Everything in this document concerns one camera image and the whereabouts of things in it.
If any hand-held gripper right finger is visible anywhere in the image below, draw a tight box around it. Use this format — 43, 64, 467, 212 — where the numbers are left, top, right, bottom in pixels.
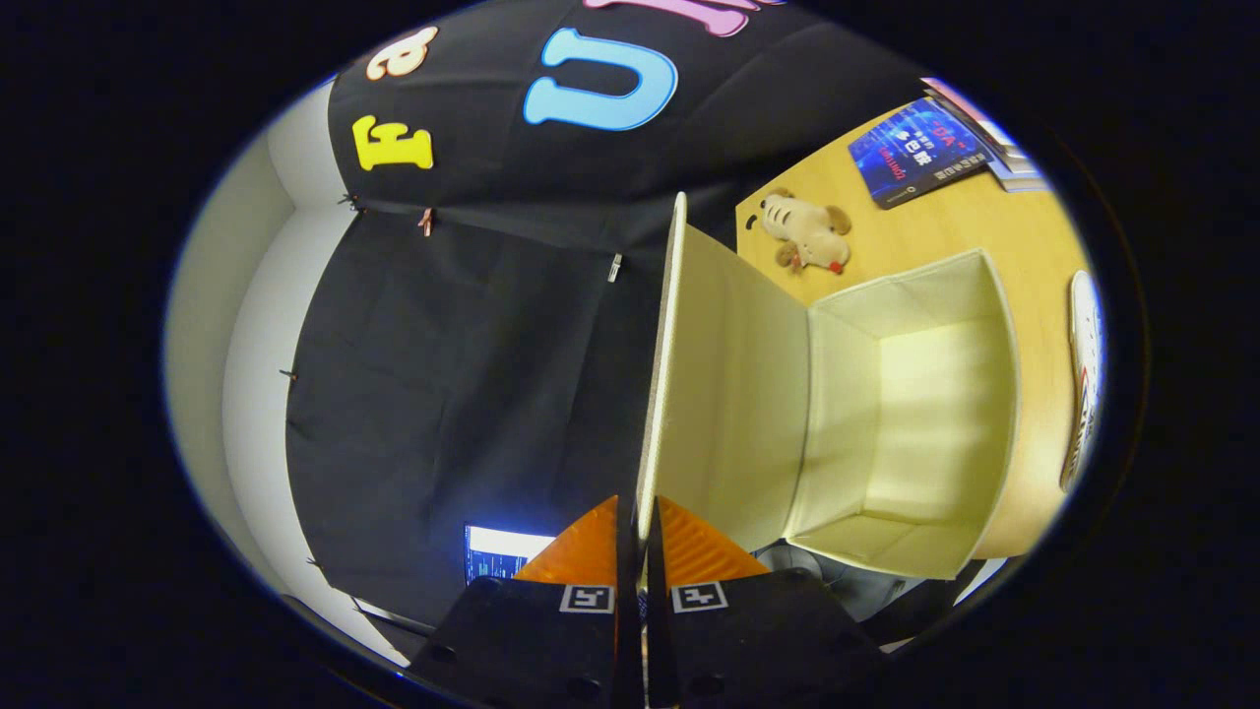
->
645, 495, 887, 709

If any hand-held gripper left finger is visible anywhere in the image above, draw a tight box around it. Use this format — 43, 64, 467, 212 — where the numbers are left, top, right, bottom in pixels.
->
409, 495, 646, 709

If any beige fabric storage box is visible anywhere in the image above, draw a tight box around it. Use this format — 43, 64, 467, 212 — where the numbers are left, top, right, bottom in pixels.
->
635, 192, 1021, 582

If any white shoe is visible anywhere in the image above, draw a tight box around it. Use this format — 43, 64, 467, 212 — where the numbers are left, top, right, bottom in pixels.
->
1058, 270, 1106, 493

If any computer monitor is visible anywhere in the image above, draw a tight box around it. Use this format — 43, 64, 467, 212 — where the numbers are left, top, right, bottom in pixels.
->
463, 524, 558, 588

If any black backdrop cloth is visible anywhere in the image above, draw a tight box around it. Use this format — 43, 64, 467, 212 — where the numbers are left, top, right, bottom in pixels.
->
285, 0, 946, 631

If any brown plush dog toy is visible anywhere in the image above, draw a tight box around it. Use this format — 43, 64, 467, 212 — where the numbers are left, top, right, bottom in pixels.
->
745, 187, 853, 276

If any dark blue book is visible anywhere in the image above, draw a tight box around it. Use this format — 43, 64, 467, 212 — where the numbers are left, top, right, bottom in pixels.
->
848, 97, 991, 211

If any light blue book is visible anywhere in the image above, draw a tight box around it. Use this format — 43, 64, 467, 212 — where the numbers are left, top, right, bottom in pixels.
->
984, 146, 1046, 194

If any pink cover book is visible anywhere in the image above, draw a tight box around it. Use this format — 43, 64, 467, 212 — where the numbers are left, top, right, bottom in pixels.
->
920, 77, 1020, 151

